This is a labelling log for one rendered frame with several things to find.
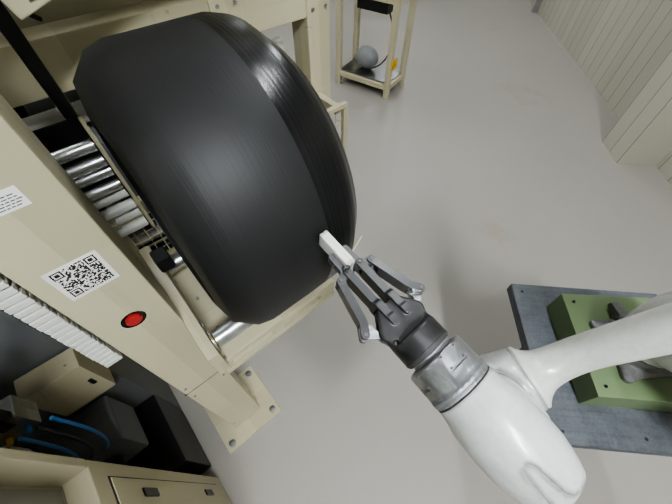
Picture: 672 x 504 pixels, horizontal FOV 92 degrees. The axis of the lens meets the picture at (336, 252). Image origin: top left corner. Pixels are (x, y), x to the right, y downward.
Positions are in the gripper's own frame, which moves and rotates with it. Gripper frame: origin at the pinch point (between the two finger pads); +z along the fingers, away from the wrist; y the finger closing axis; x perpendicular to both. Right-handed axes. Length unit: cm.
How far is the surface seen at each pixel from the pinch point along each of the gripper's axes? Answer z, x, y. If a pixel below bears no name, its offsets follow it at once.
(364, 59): 193, 128, -216
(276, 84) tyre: 19.7, -16.0, -3.7
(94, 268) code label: 23.0, 5.2, 30.4
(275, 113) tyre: 16.5, -14.5, -1.1
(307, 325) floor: 23, 129, -16
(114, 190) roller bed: 60, 27, 22
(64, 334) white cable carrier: 23, 17, 42
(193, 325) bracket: 17.3, 32.1, 24.6
